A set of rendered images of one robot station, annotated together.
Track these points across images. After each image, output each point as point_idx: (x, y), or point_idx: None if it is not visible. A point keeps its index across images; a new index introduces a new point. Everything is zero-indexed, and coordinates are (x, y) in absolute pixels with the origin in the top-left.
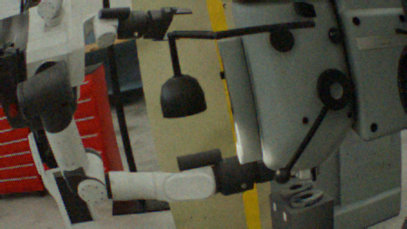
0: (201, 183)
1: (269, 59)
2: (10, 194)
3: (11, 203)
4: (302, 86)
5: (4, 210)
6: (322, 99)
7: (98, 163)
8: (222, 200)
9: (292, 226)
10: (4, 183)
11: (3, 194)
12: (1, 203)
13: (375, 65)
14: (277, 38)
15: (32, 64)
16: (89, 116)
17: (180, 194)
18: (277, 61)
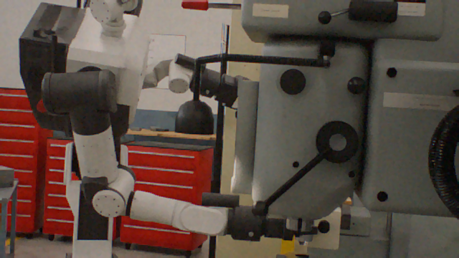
0: (214, 218)
1: (274, 99)
2: (69, 238)
3: (64, 246)
4: (300, 132)
5: (50, 251)
6: (318, 147)
7: (128, 180)
8: None
9: None
10: (64, 223)
11: (58, 236)
12: (49, 244)
13: (403, 127)
14: (287, 79)
15: (74, 61)
16: (188, 186)
17: (193, 223)
18: (282, 102)
